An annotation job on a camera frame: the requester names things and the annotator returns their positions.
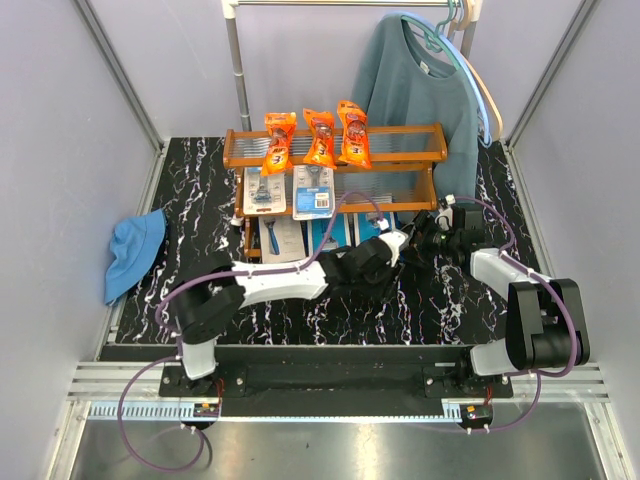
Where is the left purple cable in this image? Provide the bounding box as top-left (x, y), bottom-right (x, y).
top-left (117, 191), bottom-right (394, 472)

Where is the orange wooden three-tier shelf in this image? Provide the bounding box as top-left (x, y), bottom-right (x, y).
top-left (223, 124), bottom-right (447, 236)

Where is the teal t-shirt on hanger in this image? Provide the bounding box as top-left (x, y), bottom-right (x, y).
top-left (349, 13), bottom-right (482, 211)

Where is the metal clothes rack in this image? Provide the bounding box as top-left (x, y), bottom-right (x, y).
top-left (220, 0), bottom-right (484, 132)

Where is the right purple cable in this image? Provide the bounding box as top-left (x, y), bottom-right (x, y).
top-left (449, 196), bottom-right (586, 434)

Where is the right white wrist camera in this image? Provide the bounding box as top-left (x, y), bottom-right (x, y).
top-left (435, 194), bottom-right (456, 231)

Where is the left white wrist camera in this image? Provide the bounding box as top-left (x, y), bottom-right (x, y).
top-left (378, 218), bottom-right (410, 267)

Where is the Gillette razor pack on shelf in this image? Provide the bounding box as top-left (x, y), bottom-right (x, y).
top-left (243, 167), bottom-right (287, 215)

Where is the white Harry's razor box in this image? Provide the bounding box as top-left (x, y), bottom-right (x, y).
top-left (258, 216), bottom-right (307, 264)

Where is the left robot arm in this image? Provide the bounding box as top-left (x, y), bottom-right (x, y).
top-left (167, 231), bottom-right (407, 396)

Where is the blue cloth hat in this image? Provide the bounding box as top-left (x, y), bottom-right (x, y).
top-left (104, 209), bottom-right (167, 305)

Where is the purple cable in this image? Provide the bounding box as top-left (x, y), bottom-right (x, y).
top-left (449, 196), bottom-right (586, 434)
top-left (117, 191), bottom-right (394, 472)

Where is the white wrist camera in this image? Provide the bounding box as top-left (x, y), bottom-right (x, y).
top-left (378, 218), bottom-right (410, 267)
top-left (435, 194), bottom-right (456, 231)

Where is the Gillette razor blister pack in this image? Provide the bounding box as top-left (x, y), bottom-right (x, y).
top-left (292, 164), bottom-right (335, 221)

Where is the blue razor box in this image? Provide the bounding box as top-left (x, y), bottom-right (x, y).
top-left (353, 212), bottom-right (381, 245)
top-left (305, 214), bottom-right (351, 256)

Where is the wooden clothes hanger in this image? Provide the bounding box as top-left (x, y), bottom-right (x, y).
top-left (447, 0), bottom-right (504, 145)

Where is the orange bic razor bag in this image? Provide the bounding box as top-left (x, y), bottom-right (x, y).
top-left (337, 101), bottom-right (372, 169)
top-left (261, 112), bottom-right (297, 176)
top-left (303, 108), bottom-right (337, 170)

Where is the light blue clothes hanger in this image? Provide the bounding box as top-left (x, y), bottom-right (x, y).
top-left (400, 1), bottom-right (493, 147)

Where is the orange BIC razor bag front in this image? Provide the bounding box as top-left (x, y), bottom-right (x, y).
top-left (261, 112), bottom-right (297, 176)

